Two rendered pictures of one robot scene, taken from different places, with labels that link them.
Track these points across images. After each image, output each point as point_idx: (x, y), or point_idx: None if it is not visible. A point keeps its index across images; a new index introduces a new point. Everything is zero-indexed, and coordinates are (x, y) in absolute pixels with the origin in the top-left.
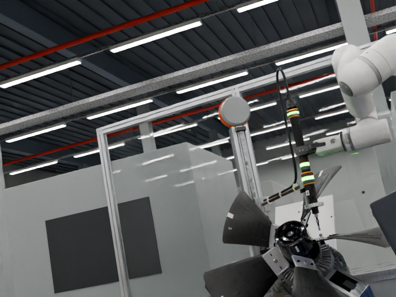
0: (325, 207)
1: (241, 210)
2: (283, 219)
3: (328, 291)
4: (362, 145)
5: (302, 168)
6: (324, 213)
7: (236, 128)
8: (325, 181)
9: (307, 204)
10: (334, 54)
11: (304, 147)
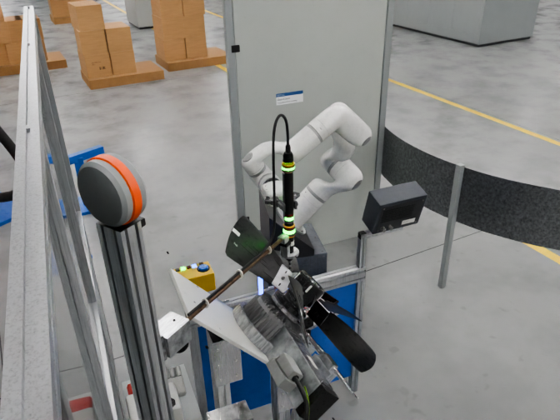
0: (187, 282)
1: (299, 297)
2: (205, 318)
3: None
4: None
5: (293, 220)
6: (194, 287)
7: (143, 221)
8: (257, 233)
9: (298, 252)
10: (345, 113)
11: (294, 198)
